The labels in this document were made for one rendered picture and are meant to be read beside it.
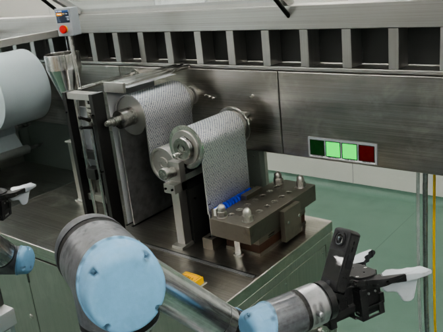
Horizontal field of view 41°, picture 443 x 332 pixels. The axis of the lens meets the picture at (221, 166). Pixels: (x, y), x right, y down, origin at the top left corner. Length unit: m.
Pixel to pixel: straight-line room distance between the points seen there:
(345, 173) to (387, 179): 0.35
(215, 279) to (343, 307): 0.78
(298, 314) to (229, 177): 1.07
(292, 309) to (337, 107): 1.05
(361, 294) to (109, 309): 0.49
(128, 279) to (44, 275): 1.60
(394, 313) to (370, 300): 2.18
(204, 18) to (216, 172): 0.59
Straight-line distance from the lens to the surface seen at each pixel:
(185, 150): 1.92
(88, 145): 2.16
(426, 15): 1.81
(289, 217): 1.99
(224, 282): 1.82
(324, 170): 4.93
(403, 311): 3.34
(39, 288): 2.48
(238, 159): 2.07
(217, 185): 2.00
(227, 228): 1.90
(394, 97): 1.88
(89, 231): 0.87
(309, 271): 2.10
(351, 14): 1.90
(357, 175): 4.80
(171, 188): 1.96
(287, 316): 1.03
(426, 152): 1.89
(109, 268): 0.80
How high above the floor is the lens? 1.80
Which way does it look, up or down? 19 degrees down
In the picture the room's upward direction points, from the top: 6 degrees counter-clockwise
